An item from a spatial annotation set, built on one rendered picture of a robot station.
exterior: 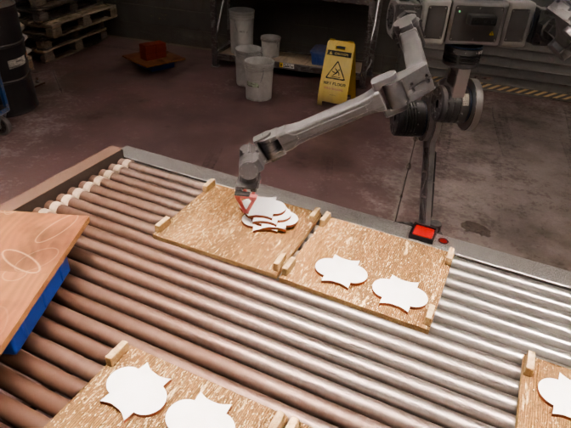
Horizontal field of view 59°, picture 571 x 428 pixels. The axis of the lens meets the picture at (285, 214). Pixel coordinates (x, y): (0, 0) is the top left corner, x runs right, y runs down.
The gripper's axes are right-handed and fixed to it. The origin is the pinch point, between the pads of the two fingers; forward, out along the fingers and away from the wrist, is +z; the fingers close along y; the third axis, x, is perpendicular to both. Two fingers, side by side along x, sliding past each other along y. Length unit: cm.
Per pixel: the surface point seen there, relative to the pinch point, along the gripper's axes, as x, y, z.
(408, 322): 46, 42, 4
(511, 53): 225, -422, 48
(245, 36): -61, -449, 61
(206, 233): -10.8, 11.0, 4.6
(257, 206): 3.4, 0.8, 0.0
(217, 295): -3.2, 35.3, 7.1
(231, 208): -5.6, -3.6, 4.4
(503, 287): 75, 23, 5
